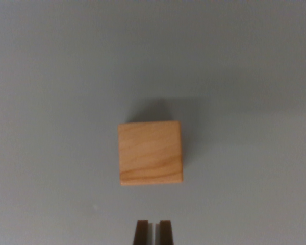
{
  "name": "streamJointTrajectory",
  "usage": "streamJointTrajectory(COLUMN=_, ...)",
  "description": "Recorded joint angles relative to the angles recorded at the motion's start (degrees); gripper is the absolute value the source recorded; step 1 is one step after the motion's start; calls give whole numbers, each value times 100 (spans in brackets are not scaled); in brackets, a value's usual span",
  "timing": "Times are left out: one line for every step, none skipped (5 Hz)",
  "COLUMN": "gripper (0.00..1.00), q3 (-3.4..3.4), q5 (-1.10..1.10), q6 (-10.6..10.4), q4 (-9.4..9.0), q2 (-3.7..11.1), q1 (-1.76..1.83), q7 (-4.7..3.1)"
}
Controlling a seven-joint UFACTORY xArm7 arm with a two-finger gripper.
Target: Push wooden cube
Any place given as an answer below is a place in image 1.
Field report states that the wooden cube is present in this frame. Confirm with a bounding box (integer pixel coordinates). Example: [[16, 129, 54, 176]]
[[117, 120, 185, 186]]

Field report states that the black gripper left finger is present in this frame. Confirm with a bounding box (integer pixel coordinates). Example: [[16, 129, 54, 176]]
[[133, 220, 154, 245]]

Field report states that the grey plastic tub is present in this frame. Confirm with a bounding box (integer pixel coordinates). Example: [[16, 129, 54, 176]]
[[0, 0, 306, 245]]

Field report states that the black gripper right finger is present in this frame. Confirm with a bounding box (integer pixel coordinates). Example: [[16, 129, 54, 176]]
[[155, 220, 174, 245]]

